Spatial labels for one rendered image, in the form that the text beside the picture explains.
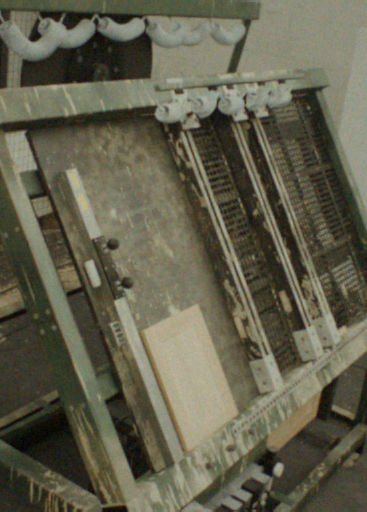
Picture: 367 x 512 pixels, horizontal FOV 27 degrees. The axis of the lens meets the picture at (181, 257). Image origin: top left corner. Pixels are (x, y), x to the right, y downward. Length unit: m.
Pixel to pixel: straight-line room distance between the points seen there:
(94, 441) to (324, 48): 6.03
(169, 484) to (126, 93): 1.26
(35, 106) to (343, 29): 5.68
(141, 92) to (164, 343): 0.85
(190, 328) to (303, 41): 5.52
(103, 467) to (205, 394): 0.53
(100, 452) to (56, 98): 1.04
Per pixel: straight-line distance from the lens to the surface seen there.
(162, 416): 2.41
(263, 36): 8.01
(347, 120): 6.30
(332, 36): 7.77
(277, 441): 3.73
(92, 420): 2.21
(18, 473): 2.55
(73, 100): 2.43
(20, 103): 2.27
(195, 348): 2.63
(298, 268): 3.28
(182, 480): 2.44
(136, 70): 3.47
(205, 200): 2.81
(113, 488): 2.27
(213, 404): 2.65
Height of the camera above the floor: 2.31
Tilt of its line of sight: 21 degrees down
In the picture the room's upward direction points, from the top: 8 degrees clockwise
